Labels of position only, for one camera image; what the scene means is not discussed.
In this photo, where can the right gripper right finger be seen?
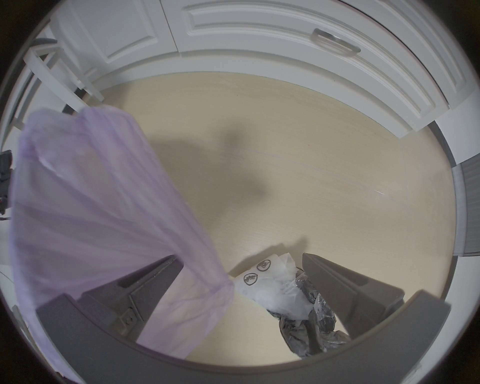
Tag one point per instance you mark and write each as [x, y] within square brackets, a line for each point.
[356, 300]

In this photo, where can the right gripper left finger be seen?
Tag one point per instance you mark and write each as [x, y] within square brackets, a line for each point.
[123, 300]

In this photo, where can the black plastic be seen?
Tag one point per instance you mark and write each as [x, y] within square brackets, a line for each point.
[300, 337]

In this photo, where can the purple plastic bag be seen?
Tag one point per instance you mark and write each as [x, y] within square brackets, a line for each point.
[93, 206]

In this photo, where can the clear printed wrapper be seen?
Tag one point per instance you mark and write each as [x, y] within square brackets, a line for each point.
[262, 288]

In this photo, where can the white chair with grey cushions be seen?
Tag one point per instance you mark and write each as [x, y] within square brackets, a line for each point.
[92, 90]

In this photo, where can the white wardrobe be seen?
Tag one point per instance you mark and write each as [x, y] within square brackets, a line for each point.
[262, 30]

